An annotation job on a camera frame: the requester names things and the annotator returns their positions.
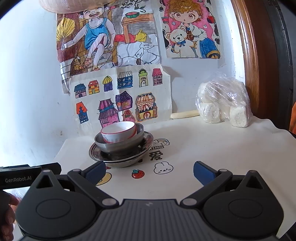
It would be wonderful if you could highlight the shallow steel plate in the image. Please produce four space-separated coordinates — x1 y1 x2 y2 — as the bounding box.
89 131 154 163
103 151 148 168

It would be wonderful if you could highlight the deep steel mixing bowl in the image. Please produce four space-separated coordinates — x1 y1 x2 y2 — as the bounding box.
94 123 144 154

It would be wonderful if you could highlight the white red-rimmed bowl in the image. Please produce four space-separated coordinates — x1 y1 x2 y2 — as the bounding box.
100 121 137 144

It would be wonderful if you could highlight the person left hand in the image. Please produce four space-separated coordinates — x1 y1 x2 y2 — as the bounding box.
1 190 19 241

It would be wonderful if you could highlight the cream rolled stick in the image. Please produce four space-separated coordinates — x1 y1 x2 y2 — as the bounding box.
170 110 199 120

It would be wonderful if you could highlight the clear bag of white buns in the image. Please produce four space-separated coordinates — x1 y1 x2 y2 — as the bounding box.
196 72 252 128

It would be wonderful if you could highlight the orange dress lady painting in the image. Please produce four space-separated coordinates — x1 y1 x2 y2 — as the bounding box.
289 102 296 134

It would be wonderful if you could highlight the colourful houses drawing paper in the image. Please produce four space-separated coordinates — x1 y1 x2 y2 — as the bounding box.
70 64 172 136

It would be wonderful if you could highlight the girl with teddy drawing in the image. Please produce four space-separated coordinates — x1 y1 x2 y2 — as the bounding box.
159 0 221 59

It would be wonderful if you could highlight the boy with fan drawing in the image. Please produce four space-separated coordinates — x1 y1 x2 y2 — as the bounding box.
56 1 160 94

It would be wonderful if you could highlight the white lace hanging fabric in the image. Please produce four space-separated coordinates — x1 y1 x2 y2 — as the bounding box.
39 0 115 14

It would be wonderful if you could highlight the brown wooden frame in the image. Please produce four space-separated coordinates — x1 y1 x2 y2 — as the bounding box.
231 0 279 122

